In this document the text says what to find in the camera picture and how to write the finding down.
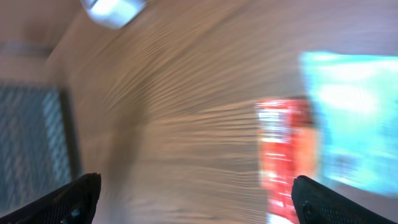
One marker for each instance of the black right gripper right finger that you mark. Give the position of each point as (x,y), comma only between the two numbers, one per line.
(315,203)

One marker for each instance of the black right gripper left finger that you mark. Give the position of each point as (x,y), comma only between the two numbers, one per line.
(74,202)

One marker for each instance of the red stick snack packet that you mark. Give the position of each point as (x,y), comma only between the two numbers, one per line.
(280,121)

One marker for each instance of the teal snack packet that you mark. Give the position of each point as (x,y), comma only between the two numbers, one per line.
(354,100)

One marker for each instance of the orange juice carton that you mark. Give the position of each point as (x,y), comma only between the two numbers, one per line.
(306,152)

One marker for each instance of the grey plastic mesh basket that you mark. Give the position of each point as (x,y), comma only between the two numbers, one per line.
(39,152)

